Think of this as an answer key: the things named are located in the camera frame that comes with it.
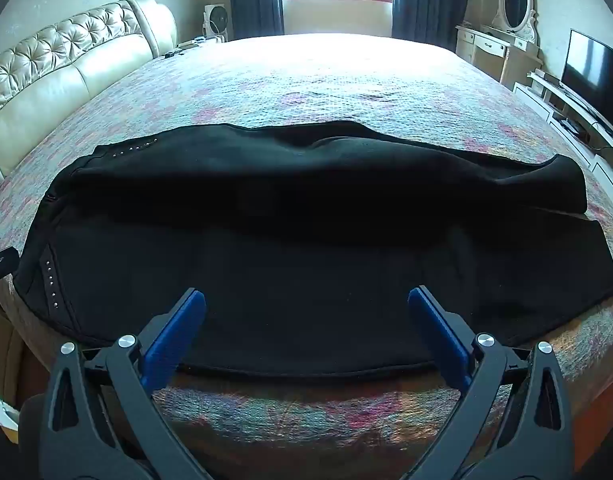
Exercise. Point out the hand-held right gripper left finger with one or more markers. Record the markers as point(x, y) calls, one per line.
point(179, 332)

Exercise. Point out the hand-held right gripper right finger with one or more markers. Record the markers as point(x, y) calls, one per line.
point(436, 332)

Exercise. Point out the black pants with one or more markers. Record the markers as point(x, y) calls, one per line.
point(306, 240)

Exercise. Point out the cream tufted leather headboard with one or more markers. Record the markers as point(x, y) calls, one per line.
point(61, 70)

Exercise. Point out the white television stand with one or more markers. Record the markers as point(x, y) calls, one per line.
point(571, 110)

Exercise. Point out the bed with floral quilt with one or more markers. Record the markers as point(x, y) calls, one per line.
point(336, 75)

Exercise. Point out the cream dressing table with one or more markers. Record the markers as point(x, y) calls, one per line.
point(491, 52)

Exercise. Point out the black flat television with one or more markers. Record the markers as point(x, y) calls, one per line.
point(591, 77)

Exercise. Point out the white box fan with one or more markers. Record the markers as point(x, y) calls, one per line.
point(216, 21)

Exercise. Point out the dark blue curtain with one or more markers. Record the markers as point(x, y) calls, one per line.
point(426, 2)
point(255, 0)

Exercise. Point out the white oval vanity mirror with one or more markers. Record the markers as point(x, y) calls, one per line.
point(516, 5)

